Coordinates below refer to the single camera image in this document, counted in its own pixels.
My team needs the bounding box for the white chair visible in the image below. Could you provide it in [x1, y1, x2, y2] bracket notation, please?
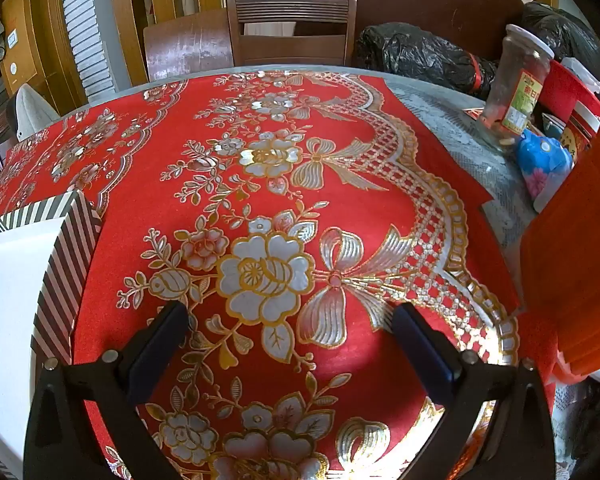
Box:
[6, 84, 61, 143]

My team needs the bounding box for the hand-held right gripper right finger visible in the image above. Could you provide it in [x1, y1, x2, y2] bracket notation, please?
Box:
[391, 302, 571, 480]

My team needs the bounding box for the black plastic bag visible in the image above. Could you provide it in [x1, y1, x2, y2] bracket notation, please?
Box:
[355, 22, 501, 101]
[522, 2, 600, 101]

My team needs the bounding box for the glass jar with label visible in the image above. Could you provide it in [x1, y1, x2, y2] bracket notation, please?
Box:
[477, 24, 555, 147]

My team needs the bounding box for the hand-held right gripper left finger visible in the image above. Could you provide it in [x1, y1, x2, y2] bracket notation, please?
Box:
[24, 301, 190, 480]

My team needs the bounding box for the white louvered door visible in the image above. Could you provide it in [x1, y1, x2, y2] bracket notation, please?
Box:
[60, 0, 116, 98]

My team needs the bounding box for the orange-red cloth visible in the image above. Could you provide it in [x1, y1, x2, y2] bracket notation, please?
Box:
[520, 110, 600, 386]

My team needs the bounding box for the brown leather chair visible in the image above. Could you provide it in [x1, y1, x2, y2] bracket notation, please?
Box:
[143, 10, 233, 82]

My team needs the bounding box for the red plastic container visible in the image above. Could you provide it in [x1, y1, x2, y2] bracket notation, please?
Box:
[537, 60, 600, 136]

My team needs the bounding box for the wooden slat-back chair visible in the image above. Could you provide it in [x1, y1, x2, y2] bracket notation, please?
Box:
[225, 0, 358, 68]

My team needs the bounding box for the red floral tablecloth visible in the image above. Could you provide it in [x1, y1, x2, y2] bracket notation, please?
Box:
[0, 71, 556, 480]

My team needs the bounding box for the blue floral packet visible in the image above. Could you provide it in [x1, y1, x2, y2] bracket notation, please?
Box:
[516, 129, 574, 213]

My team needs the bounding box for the striped cardboard box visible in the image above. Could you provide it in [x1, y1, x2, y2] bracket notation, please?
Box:
[0, 191, 103, 480]

